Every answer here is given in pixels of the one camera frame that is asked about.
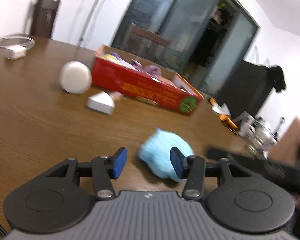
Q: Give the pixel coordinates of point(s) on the yellow plush toy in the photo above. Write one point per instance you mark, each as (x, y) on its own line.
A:
(110, 58)

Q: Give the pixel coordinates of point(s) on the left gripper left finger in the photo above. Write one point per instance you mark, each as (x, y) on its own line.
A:
(104, 169)

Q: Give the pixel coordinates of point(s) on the person's right hand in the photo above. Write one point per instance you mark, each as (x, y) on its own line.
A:
(286, 150)

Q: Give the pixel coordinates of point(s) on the black jacket on chair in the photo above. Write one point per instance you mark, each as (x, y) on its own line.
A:
(248, 87)

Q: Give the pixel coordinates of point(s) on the red cardboard box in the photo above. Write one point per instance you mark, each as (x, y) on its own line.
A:
(168, 90)

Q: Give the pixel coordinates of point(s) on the wooden chair by window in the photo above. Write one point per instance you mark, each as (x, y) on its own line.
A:
(144, 43)

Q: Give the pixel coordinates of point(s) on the snack wrapper packet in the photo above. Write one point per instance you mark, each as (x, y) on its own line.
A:
(116, 96)

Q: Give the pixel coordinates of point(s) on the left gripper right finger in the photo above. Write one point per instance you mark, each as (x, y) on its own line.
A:
(192, 168)

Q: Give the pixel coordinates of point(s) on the white charger with cable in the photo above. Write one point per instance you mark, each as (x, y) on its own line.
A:
(16, 47)

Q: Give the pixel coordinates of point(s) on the orange paper packaging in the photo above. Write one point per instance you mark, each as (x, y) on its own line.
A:
(224, 115)

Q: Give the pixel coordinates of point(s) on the white foam ball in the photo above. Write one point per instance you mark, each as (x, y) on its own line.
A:
(75, 77)

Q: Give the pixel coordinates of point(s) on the glass jars cluster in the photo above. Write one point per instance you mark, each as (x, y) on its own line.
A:
(261, 138)

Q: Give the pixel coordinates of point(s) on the white wedge box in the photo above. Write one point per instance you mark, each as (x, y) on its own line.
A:
(101, 102)

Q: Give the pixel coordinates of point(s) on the purple satin scrunchie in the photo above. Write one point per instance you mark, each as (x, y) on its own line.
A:
(136, 65)
(153, 70)

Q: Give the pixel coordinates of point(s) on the light blue fluffy plush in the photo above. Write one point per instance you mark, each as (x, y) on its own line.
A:
(155, 152)

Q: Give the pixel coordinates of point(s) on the dark wooden chair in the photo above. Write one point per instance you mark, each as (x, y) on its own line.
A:
(44, 15)

